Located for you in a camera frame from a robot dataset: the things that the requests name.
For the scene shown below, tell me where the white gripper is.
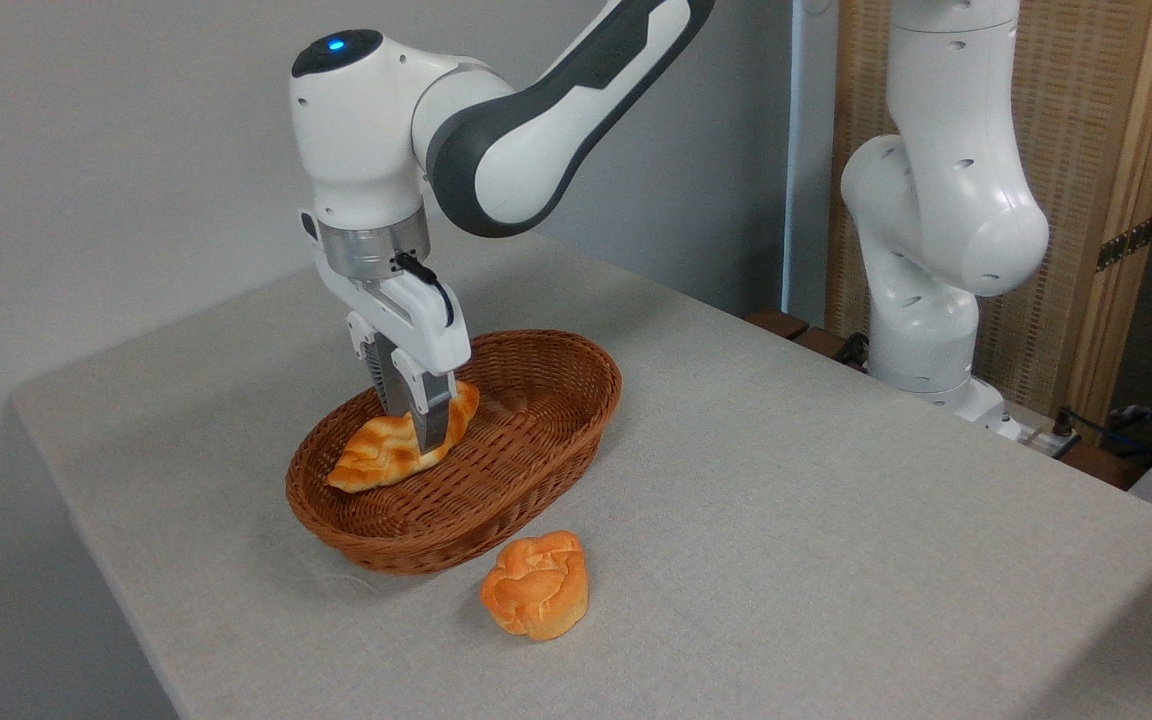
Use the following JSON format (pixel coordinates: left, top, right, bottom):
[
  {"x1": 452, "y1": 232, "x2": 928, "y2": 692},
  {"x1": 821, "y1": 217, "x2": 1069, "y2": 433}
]
[{"x1": 301, "y1": 210, "x2": 472, "y2": 456}]

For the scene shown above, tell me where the long striped bread loaf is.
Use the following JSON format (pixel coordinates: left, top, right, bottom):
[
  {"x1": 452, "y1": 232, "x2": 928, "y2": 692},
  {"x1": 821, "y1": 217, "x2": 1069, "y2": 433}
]
[{"x1": 327, "y1": 380, "x2": 482, "y2": 494}]

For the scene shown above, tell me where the round orange bread roll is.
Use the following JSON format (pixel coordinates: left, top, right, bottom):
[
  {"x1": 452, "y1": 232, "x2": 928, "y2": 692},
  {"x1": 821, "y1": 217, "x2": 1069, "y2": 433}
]
[{"x1": 480, "y1": 530, "x2": 590, "y2": 642}]

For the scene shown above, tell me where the brown oval wicker basket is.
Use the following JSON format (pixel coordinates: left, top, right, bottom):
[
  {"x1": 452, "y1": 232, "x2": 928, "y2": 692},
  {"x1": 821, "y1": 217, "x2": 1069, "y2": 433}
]
[{"x1": 285, "y1": 329, "x2": 623, "y2": 576}]

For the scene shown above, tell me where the grey tablecloth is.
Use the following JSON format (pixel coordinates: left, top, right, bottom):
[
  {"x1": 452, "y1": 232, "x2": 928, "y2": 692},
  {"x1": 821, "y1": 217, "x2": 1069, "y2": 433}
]
[{"x1": 11, "y1": 230, "x2": 1152, "y2": 720}]

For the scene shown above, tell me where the white power strip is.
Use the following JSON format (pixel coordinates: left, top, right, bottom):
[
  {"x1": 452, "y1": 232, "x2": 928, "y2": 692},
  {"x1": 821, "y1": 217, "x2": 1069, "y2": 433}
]
[{"x1": 1008, "y1": 418, "x2": 1079, "y2": 459}]

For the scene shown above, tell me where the wooden folding screen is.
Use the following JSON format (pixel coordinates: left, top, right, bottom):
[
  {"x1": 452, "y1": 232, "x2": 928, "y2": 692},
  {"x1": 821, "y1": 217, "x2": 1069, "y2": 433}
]
[{"x1": 826, "y1": 0, "x2": 1152, "y2": 431}]

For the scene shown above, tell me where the metal screen hinge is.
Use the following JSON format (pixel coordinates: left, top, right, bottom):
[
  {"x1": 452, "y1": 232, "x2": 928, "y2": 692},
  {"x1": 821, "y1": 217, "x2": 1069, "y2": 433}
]
[{"x1": 1096, "y1": 213, "x2": 1152, "y2": 273}]

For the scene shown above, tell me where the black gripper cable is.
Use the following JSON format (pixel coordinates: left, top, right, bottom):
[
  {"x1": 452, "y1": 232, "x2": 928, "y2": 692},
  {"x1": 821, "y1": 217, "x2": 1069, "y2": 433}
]
[{"x1": 394, "y1": 252, "x2": 456, "y2": 329}]

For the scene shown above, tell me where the black power cable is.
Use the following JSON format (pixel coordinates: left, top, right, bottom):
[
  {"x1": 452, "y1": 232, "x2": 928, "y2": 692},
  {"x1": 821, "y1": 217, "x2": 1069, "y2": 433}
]
[{"x1": 1054, "y1": 405, "x2": 1152, "y2": 466}]

